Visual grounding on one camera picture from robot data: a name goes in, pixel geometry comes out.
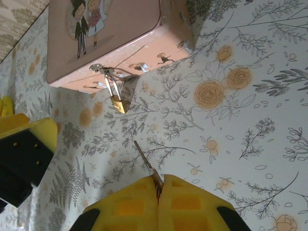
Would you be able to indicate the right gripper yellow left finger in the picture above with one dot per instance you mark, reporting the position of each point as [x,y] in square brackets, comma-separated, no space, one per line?
[130,207]

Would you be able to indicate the small brass padlock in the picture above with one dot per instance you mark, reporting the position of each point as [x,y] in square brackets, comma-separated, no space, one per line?
[119,103]

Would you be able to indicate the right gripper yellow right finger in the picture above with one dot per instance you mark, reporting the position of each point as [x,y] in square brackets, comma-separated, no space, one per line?
[187,207]

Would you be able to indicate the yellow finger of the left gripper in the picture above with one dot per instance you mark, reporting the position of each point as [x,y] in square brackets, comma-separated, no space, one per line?
[24,149]
[5,107]

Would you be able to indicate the small metal key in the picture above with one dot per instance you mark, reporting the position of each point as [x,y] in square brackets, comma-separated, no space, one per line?
[144,156]

